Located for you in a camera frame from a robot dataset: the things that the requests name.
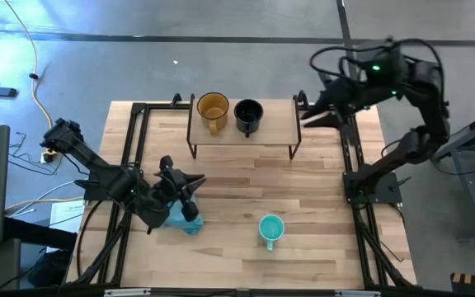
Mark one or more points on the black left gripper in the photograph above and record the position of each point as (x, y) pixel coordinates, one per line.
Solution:
(173, 179)

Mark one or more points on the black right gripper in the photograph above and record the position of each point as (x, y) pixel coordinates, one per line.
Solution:
(346, 97)

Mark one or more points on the yellow enamel mug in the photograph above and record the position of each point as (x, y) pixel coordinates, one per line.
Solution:
(213, 112)

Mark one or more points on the black enamel mug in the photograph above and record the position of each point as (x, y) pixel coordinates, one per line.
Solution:
(247, 112)

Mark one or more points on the mint green mug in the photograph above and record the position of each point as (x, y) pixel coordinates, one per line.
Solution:
(271, 229)

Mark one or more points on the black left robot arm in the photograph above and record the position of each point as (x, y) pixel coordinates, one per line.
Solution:
(97, 167)

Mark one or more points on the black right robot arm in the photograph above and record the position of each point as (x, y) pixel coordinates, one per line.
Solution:
(427, 107)

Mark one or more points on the wooden shelf with black legs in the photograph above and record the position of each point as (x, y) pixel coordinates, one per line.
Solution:
(278, 123)

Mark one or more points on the teal microfiber cloth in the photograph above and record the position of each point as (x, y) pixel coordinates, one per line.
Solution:
(175, 219)

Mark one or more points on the white paper sheet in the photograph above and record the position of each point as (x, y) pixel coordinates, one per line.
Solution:
(66, 216)

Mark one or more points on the grey metal cart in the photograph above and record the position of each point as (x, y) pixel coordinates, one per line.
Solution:
(472, 165)

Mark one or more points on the black bag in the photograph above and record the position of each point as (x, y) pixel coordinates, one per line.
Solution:
(50, 268)

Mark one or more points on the black metal table frame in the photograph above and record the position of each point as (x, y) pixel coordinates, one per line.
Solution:
(137, 108)

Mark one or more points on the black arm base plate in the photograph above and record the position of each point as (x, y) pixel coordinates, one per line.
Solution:
(386, 187)

